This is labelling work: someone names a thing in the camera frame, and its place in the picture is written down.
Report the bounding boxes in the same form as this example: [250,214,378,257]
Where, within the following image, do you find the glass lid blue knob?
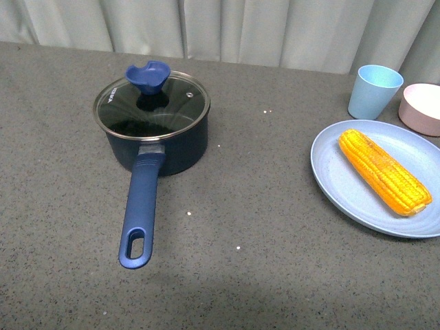
[93,60,210,141]

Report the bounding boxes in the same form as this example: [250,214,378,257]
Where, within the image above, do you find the yellow corn cob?
[338,129,433,217]

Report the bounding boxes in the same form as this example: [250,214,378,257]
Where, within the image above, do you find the dark blue saucepan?
[94,70,211,270]

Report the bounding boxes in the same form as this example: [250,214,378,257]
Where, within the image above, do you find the light blue plate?
[311,120,439,239]

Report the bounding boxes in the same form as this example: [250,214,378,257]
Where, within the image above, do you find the white curtain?
[1,1,439,83]

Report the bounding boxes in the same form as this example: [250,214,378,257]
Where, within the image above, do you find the light blue cup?
[348,65,404,120]

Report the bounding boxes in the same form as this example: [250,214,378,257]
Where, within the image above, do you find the pink bowl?
[398,83,440,137]

